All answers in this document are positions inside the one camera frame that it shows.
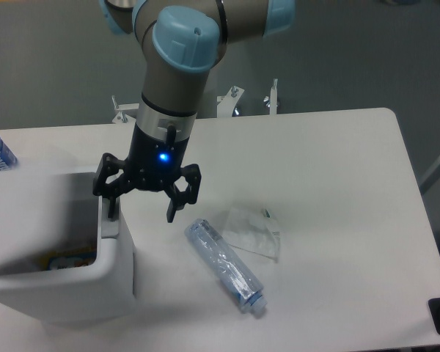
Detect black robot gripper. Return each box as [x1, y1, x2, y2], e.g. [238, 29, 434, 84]
[92, 125, 202, 223]

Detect white push-lid trash can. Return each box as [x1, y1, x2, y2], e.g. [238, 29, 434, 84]
[0, 166, 136, 323]

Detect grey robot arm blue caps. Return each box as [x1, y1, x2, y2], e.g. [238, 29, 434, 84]
[92, 0, 296, 221]

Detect crumpled clear plastic wrapper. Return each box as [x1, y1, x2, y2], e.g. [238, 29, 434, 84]
[221, 205, 281, 263]

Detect colourful package inside bin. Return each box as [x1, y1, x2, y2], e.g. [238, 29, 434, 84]
[40, 246, 97, 271]

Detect empty clear plastic bottle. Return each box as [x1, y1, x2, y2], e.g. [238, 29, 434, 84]
[185, 219, 268, 318]

